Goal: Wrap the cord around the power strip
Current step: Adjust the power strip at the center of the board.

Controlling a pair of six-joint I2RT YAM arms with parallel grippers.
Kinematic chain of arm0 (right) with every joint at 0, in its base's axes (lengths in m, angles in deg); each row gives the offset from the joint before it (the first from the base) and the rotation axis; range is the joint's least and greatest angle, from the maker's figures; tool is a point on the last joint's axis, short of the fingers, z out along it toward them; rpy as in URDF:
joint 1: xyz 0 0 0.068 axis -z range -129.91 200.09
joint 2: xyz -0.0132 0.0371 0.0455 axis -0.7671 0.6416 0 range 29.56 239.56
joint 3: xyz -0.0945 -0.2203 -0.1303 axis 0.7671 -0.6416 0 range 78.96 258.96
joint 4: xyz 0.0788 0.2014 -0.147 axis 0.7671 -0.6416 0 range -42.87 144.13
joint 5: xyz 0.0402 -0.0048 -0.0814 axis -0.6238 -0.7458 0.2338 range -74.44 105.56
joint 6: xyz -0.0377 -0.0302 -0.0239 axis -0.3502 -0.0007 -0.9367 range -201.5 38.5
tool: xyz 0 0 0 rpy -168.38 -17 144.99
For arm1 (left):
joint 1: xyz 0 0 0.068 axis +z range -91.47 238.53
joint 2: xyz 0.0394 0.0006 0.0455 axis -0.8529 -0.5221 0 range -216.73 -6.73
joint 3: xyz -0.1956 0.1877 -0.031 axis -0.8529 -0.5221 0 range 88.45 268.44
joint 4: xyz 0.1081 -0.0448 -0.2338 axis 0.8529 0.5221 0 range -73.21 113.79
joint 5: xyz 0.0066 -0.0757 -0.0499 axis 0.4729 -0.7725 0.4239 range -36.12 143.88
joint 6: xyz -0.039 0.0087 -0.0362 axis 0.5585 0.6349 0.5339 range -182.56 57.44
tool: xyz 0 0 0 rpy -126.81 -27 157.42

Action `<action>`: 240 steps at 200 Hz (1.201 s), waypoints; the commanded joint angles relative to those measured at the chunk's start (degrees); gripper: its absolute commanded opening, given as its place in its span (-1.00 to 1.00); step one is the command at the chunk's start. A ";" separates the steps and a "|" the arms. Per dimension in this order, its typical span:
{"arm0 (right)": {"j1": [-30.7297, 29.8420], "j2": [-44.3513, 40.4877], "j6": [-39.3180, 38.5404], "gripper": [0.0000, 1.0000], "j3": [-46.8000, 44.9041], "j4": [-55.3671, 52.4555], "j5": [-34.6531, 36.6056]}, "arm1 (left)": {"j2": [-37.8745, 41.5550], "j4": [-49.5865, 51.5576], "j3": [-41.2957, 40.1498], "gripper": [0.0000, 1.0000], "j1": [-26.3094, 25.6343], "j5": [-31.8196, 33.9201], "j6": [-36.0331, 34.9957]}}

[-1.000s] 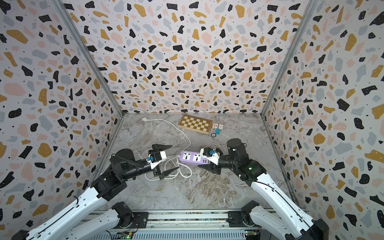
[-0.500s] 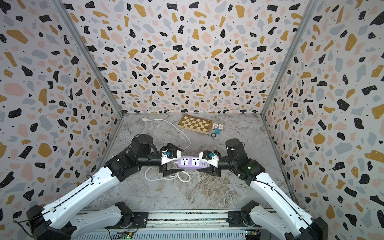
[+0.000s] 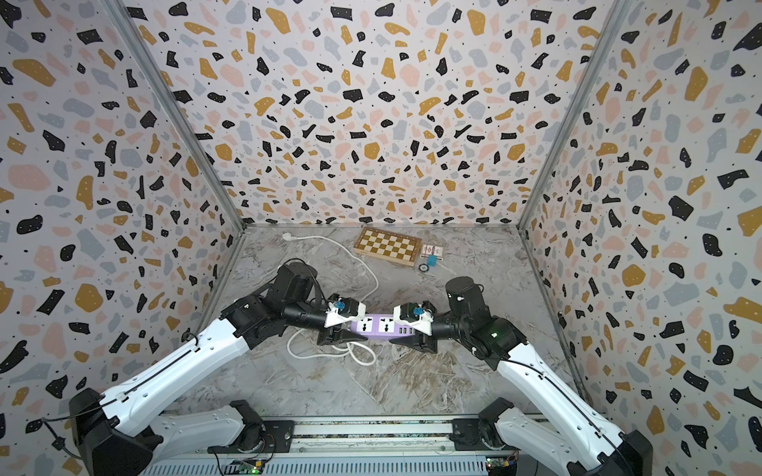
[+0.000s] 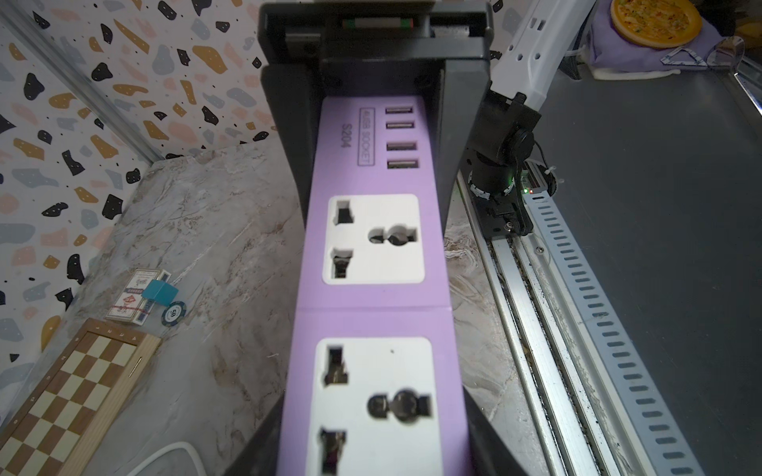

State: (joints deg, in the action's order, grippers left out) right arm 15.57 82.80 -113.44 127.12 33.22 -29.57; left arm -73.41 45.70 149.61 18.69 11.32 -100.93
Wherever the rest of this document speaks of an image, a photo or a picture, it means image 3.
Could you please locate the wooden chess board box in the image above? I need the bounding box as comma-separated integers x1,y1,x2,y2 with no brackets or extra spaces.
353,227,423,267

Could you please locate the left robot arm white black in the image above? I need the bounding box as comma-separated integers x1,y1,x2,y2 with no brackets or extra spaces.
69,259,366,475

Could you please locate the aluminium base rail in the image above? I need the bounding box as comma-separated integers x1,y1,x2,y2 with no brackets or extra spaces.
145,415,551,475

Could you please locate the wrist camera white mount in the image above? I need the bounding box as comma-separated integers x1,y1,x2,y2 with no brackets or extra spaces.
393,301,437,336
326,294,366,328

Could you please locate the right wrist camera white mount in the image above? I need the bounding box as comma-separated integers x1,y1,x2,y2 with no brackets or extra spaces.
393,301,437,336

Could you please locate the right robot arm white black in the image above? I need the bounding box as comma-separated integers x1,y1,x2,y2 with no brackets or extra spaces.
393,277,653,475

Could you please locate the playing card box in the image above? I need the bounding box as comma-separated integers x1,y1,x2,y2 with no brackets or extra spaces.
421,244,444,258

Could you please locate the purple power strip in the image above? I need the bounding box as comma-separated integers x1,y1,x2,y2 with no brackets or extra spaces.
350,315,415,340

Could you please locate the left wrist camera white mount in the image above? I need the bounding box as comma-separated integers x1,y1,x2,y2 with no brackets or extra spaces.
326,294,366,328

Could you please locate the white power cord with plug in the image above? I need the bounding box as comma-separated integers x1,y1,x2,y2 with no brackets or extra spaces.
281,231,382,367

